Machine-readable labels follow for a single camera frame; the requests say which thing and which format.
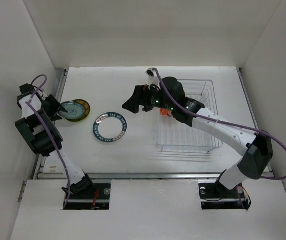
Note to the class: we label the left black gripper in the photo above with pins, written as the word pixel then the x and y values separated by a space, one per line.
pixel 53 115

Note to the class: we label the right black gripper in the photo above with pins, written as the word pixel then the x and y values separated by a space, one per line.
pixel 141 94

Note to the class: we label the dark green plate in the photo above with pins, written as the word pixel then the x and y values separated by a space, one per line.
pixel 73 110

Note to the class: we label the yellow brown patterned plate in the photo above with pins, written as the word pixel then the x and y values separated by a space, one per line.
pixel 87 109

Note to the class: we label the white plate grey rim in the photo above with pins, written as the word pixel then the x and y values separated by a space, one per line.
pixel 109 127

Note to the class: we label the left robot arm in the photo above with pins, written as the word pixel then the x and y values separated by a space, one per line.
pixel 37 128

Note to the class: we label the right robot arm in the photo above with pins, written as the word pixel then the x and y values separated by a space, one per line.
pixel 255 149

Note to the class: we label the orange plate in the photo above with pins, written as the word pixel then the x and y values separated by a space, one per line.
pixel 164 112

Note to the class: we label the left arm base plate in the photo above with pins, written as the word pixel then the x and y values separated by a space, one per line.
pixel 97 199

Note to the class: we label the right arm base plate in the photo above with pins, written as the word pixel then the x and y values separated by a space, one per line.
pixel 213 198

